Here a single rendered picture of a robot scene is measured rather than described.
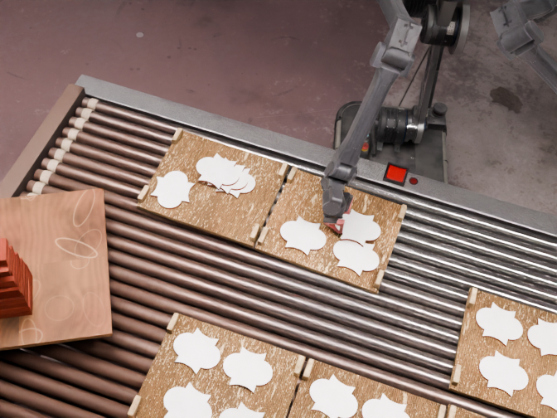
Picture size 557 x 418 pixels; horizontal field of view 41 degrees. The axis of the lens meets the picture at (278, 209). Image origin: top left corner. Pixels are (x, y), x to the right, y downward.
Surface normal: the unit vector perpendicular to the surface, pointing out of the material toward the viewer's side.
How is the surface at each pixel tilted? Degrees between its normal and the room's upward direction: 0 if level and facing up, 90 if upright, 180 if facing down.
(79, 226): 0
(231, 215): 0
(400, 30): 48
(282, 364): 0
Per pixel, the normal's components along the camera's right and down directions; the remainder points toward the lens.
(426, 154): 0.07, -0.56
